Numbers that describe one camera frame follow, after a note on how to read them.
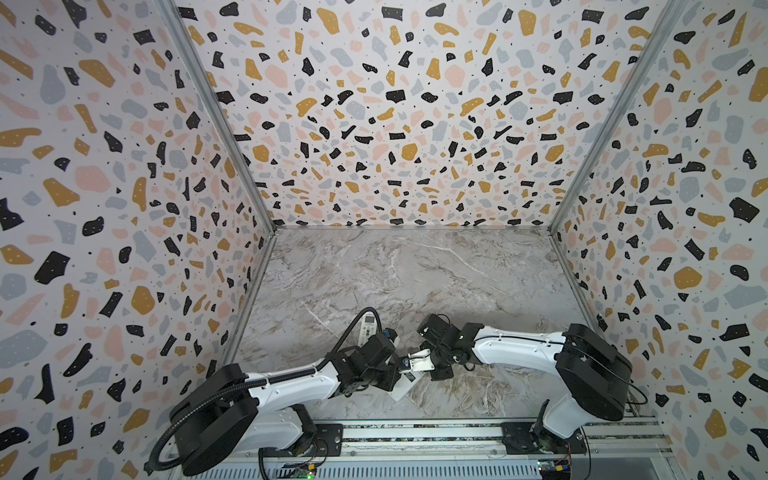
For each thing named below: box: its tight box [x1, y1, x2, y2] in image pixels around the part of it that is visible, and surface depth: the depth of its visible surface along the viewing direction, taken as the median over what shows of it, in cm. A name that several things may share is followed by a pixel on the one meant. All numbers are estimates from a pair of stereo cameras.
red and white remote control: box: [388, 371, 421, 402], surface depth 83 cm
